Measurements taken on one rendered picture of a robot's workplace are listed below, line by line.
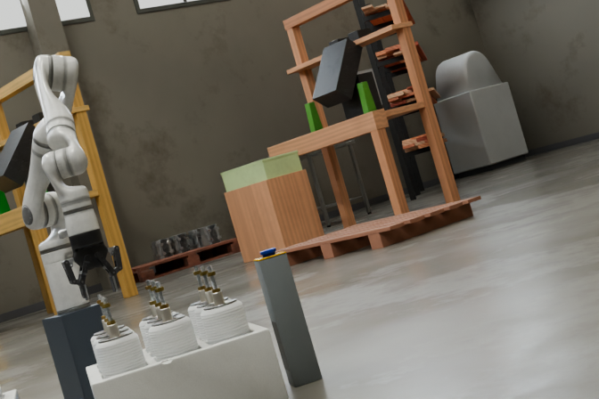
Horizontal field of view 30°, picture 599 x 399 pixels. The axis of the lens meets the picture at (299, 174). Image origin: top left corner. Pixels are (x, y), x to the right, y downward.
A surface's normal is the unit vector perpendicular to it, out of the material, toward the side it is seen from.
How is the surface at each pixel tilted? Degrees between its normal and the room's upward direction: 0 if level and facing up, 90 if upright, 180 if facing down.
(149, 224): 90
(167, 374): 90
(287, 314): 90
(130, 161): 90
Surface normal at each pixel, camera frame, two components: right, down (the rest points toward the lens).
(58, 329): -0.78, 0.22
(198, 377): 0.22, -0.07
